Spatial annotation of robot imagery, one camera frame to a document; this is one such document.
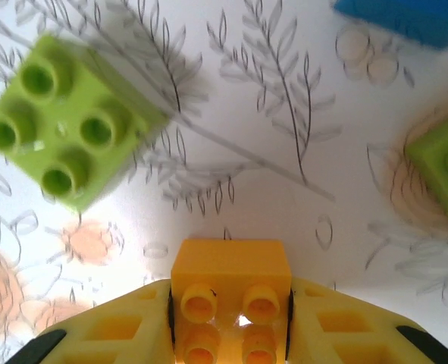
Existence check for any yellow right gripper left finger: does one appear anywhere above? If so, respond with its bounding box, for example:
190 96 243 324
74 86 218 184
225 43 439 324
5 278 176 364

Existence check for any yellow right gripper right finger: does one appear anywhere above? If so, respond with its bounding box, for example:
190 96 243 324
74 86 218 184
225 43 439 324
287 278 446 364

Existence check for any orange square lego brick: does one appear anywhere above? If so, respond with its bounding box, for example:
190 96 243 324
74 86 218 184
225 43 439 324
169 238 293 364

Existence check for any lime green square lego brick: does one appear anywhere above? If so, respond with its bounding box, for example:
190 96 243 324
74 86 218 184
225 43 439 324
0 32 171 212

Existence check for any lime green long lego brick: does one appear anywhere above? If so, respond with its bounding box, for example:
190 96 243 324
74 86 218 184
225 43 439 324
403 113 448 240

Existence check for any dark blue square lego brick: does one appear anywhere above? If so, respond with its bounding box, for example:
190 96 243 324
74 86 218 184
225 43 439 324
333 0 448 50

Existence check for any floral patterned table cover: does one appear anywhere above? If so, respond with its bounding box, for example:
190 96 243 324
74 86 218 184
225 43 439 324
0 0 448 364

